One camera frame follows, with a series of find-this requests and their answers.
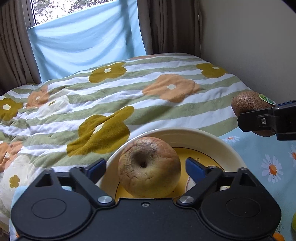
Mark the blue daisy tablecloth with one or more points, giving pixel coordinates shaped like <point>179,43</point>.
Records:
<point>250,204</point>

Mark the brown curtain right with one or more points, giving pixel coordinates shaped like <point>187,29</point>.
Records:
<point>168,26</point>

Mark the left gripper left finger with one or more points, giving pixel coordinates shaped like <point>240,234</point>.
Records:
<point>85,180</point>

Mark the brown curtain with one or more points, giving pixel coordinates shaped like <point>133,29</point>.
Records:
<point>168,26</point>
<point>18,64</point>

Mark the floral striped duvet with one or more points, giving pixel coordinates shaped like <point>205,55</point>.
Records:
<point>76,120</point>

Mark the wrinkled yellow apple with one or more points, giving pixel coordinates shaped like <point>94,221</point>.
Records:
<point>149,167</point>

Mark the brown kiwi with sticker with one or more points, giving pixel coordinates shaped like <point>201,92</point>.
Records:
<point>247,101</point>

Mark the large orange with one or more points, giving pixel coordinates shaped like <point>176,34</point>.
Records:
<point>278,236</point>

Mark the cream ceramic bowl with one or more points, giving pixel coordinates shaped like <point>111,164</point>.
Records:
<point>204,147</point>

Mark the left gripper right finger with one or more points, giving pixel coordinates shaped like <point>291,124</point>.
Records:
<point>206,179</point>

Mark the green apple far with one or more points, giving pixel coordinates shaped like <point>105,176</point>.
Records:
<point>293,225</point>

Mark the brown curtain left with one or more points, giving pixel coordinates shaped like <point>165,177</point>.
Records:
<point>18,64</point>

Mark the light blue window cloth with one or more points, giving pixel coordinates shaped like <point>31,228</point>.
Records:
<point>89,38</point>

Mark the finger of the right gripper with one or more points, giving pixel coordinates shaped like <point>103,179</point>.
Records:
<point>279,120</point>

